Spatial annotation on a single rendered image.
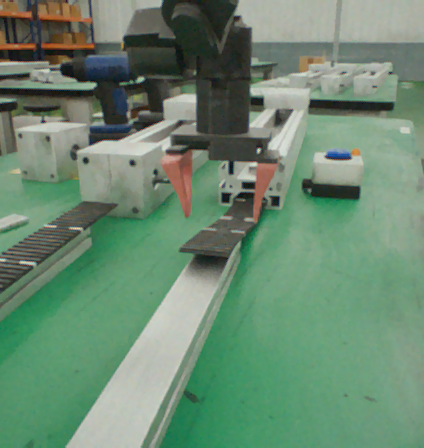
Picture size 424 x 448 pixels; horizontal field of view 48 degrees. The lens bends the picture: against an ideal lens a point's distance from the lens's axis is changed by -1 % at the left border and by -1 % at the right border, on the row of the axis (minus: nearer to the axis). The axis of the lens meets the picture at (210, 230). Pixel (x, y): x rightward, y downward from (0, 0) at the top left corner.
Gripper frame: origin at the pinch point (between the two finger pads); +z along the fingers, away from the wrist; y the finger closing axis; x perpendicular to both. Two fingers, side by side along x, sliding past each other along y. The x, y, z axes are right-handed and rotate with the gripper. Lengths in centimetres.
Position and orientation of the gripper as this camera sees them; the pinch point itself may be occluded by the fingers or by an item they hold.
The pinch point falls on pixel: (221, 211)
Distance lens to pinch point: 54.9
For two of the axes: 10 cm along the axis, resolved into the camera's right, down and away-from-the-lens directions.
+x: -1.8, 3.5, -9.2
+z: -0.1, 9.3, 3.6
